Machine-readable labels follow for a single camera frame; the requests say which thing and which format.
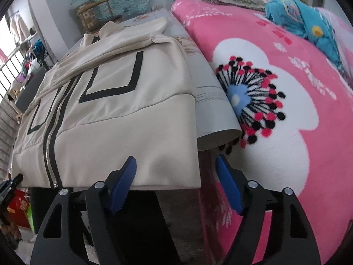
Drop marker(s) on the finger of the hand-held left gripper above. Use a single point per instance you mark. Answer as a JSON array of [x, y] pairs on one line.
[[12, 183]]

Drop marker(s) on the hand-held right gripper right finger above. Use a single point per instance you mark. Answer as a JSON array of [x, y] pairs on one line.
[[229, 189]]

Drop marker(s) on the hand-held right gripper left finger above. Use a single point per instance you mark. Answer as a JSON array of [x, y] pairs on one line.
[[124, 183]]

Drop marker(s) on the cream zip jacket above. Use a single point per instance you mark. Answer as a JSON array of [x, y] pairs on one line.
[[124, 116]]

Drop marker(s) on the red box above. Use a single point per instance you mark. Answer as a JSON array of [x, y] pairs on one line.
[[18, 205]]

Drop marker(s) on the grey ribbed balcony panel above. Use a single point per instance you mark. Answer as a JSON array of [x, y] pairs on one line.
[[7, 138]]

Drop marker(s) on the grey floral bed sheet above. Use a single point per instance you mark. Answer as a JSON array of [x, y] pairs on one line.
[[212, 107]]

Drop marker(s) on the pile of household clutter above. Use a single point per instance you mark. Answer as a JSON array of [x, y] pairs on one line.
[[35, 58]]

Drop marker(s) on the pink floral blanket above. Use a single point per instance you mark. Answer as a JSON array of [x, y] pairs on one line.
[[248, 47]]

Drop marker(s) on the pale hanging garment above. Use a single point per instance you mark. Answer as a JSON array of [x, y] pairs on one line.
[[19, 26]]

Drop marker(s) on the wooden chair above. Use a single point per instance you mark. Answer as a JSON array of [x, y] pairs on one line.
[[91, 15]]

